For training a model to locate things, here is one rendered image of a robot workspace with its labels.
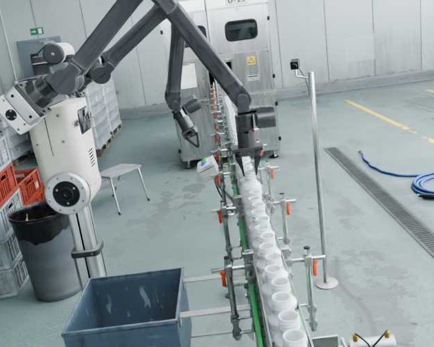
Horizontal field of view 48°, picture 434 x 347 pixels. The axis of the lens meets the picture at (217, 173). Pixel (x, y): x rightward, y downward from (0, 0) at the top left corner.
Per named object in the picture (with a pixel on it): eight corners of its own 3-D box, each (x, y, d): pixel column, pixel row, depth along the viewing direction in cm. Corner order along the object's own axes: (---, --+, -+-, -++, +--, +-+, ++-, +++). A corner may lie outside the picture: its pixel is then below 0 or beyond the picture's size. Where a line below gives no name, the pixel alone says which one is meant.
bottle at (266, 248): (260, 314, 119) (253, 251, 114) (261, 301, 124) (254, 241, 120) (285, 313, 118) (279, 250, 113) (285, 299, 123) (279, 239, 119)
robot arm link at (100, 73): (164, -15, 188) (170, -6, 181) (186, 10, 197) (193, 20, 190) (83, 64, 198) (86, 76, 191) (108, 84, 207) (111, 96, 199)
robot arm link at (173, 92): (169, 5, 194) (176, 16, 186) (184, 5, 196) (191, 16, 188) (162, 100, 220) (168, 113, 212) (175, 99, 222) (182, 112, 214)
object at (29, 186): (23, 210, 418) (17, 185, 412) (-25, 216, 417) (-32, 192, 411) (43, 188, 477) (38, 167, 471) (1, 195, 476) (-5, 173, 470)
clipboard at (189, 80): (198, 87, 620) (194, 61, 612) (180, 89, 621) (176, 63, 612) (198, 87, 623) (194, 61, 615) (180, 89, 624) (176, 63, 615)
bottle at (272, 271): (292, 343, 106) (285, 275, 102) (264, 343, 107) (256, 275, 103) (294, 327, 112) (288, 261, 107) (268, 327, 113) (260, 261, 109)
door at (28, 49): (77, 126, 1180) (58, 36, 1123) (36, 131, 1182) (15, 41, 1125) (78, 124, 1189) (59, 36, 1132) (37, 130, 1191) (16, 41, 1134)
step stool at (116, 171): (113, 195, 581) (107, 162, 570) (150, 200, 545) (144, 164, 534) (82, 208, 546) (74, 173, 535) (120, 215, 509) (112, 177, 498)
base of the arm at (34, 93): (49, 113, 159) (23, 83, 156) (67, 98, 157) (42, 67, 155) (40, 118, 150) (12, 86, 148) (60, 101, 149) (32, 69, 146)
